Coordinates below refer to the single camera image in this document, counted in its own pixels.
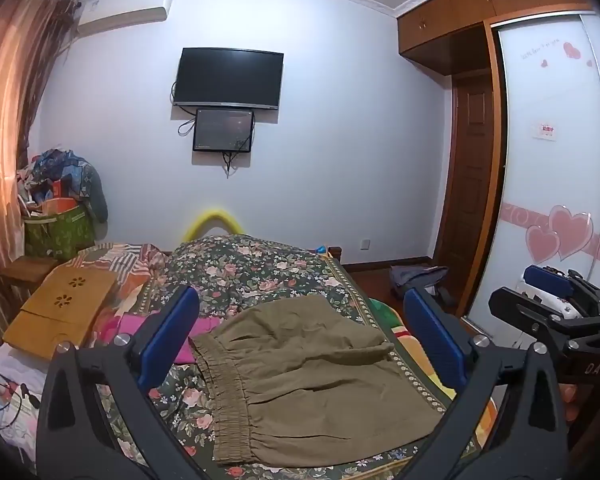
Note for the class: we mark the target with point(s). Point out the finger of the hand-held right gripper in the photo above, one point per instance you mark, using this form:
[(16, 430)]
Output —
[(525, 312), (547, 277)]

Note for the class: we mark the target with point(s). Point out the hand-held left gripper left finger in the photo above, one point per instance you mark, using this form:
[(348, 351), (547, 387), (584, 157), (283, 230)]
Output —
[(172, 335)]

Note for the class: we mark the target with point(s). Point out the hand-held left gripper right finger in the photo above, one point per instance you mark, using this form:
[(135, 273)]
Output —
[(432, 340)]

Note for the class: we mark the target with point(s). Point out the olive green pants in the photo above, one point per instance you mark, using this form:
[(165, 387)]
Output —
[(305, 375)]

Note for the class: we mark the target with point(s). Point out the pink pants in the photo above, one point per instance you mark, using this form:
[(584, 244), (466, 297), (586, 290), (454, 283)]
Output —
[(205, 325)]

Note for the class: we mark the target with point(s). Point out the person's right hand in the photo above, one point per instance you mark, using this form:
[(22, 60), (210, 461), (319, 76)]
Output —
[(577, 400)]

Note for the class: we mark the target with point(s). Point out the multicoloured cloth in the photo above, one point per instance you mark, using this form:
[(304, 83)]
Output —
[(387, 317)]

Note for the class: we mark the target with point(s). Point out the grey backpack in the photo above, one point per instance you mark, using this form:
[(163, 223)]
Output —
[(415, 277)]

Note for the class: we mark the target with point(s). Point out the floral bedsheet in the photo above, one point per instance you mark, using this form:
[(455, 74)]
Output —
[(180, 400)]

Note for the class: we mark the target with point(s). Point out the striped cloth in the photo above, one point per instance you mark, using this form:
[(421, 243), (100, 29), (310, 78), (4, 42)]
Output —
[(130, 260)]

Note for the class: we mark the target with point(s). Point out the brown wooden door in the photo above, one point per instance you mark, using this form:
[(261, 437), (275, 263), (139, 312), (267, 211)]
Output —
[(467, 185)]

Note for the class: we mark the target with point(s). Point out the bamboo lap desk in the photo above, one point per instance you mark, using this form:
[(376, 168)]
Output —
[(45, 320)]

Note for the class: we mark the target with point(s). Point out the paper note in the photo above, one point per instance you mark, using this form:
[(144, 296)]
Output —
[(543, 131)]

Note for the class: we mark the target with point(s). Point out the wooden stool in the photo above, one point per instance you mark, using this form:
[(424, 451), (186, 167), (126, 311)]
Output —
[(25, 270)]

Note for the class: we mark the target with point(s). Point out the white cloth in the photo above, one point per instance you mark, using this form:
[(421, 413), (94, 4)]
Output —
[(10, 365)]

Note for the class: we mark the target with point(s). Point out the pile of clothes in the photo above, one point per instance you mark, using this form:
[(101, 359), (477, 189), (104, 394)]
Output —
[(70, 170)]

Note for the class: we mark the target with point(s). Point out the small black monitor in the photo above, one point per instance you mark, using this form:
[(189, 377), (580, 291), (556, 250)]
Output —
[(222, 130)]

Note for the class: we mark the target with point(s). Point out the reddish curtain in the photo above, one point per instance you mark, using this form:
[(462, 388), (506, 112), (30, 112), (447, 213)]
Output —
[(5, 135)]

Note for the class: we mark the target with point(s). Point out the wooden overhead cabinets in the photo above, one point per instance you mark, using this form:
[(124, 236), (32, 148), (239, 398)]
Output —
[(445, 25)]

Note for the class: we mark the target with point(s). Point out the white air conditioner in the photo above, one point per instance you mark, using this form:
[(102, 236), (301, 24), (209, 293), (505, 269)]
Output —
[(125, 10)]

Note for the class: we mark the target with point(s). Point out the wall socket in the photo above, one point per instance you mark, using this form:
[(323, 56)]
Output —
[(365, 244)]

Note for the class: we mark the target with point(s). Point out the wall-mounted black television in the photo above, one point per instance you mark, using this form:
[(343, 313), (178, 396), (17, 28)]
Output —
[(227, 77)]

